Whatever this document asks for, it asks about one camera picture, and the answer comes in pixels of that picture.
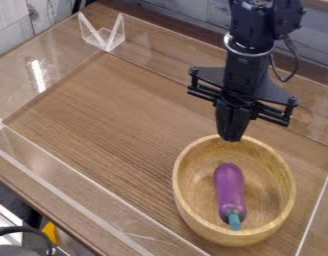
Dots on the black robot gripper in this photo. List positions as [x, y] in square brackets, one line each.
[242, 90]

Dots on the purple toy eggplant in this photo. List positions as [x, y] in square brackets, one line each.
[228, 179]

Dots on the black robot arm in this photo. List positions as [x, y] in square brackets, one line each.
[259, 23]

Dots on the brown wooden bowl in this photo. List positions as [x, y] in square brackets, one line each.
[270, 189]

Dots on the yellow black device corner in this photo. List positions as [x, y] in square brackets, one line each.
[59, 238]

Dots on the clear acrylic corner bracket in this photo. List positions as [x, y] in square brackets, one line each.
[106, 39]

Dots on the clear acrylic tray wall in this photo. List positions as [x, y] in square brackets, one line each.
[104, 222]

